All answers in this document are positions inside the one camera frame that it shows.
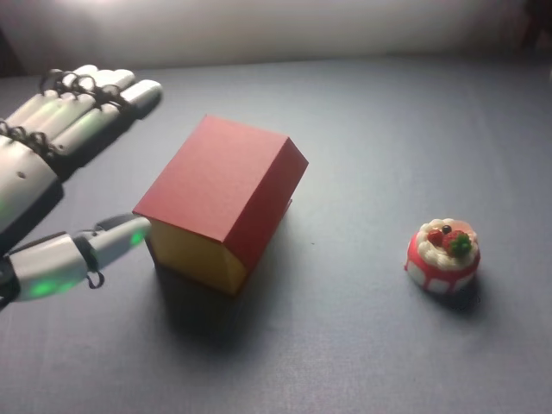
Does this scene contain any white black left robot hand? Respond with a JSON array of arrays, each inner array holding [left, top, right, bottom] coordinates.
[[0, 64, 164, 312]]

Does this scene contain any toy strawberry cream cake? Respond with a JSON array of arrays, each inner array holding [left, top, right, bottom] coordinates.
[[403, 217, 482, 296]]

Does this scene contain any grey table cloth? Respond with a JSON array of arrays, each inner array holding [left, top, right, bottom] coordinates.
[[0, 55, 552, 414]]

